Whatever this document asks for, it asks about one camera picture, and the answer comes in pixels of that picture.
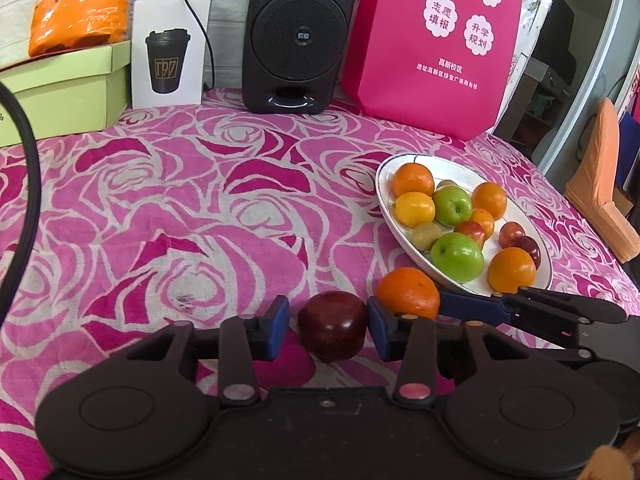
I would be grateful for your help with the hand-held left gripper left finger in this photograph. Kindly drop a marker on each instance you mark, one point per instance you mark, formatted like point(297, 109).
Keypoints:
point(276, 327)

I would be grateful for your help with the sliding door frame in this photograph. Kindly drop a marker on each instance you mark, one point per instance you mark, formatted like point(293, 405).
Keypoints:
point(582, 80)

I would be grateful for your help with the yellow orange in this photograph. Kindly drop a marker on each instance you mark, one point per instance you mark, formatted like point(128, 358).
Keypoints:
point(414, 209)

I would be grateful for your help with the white plate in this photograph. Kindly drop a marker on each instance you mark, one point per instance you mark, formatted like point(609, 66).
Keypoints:
point(530, 215)

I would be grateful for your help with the pale yellow plum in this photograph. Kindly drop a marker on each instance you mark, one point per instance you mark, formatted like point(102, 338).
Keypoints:
point(446, 184)
point(426, 237)

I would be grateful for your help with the pink rose tablecloth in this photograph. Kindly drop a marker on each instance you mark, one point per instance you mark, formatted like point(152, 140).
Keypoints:
point(150, 210)

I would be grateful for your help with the light green box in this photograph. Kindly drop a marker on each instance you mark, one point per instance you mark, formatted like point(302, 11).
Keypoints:
point(65, 95)

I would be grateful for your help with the dark red plum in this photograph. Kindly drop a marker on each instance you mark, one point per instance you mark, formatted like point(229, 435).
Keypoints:
point(333, 326)
point(531, 251)

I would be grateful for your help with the pink tote bag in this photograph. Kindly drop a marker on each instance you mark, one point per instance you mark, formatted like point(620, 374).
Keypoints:
point(425, 95)

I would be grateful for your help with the small orange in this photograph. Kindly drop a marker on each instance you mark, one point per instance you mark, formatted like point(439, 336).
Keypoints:
point(484, 220)

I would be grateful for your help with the large green apple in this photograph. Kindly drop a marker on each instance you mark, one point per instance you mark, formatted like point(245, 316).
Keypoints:
point(457, 257)

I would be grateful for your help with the orange paper cup pack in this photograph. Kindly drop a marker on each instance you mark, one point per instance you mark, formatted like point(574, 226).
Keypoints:
point(75, 30)

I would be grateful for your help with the person's right hand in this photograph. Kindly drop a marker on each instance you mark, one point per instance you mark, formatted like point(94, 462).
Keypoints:
point(607, 464)

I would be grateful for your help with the orange cloth cover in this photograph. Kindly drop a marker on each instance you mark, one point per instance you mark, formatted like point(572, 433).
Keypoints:
point(600, 185)

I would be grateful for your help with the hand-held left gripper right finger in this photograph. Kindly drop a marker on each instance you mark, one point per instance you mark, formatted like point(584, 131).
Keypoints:
point(379, 330)

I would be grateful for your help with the blue bag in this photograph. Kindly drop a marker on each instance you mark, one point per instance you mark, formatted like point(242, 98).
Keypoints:
point(630, 150)

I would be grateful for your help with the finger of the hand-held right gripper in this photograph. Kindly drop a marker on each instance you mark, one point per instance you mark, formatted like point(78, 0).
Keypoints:
point(567, 356)
point(475, 307)

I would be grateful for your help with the black speaker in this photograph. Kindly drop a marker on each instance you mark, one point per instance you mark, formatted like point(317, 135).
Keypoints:
point(300, 50)

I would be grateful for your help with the white cup box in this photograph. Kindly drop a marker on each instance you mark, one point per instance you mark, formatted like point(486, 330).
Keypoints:
point(192, 60)

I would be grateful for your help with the red yellow plum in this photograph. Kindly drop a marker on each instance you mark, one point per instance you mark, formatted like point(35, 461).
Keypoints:
point(470, 232)

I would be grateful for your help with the round green jujube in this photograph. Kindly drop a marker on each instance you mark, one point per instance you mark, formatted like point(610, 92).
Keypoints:
point(452, 206)

